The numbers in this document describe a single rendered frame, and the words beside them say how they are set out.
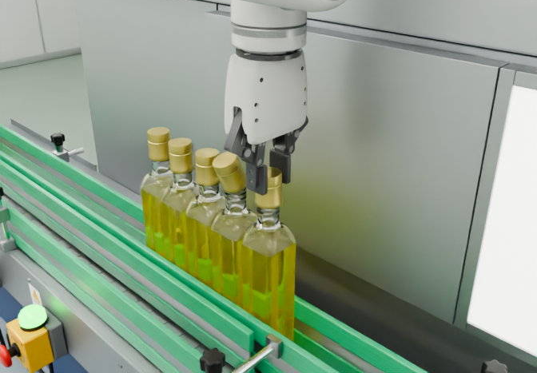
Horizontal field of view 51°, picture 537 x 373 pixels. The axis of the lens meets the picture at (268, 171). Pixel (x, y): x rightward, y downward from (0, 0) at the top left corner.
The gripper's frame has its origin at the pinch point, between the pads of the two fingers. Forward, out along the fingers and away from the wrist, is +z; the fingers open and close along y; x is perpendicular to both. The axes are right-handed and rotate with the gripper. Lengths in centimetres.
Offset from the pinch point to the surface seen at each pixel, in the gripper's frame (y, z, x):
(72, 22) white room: -276, 96, -592
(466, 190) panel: -12.0, -0.3, 20.3
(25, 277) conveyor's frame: 16, 32, -47
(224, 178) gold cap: 2.7, 1.8, -5.2
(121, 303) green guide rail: 13.9, 21.7, -15.9
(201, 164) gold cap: 1.8, 2.0, -10.9
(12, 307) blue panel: 14, 50, -65
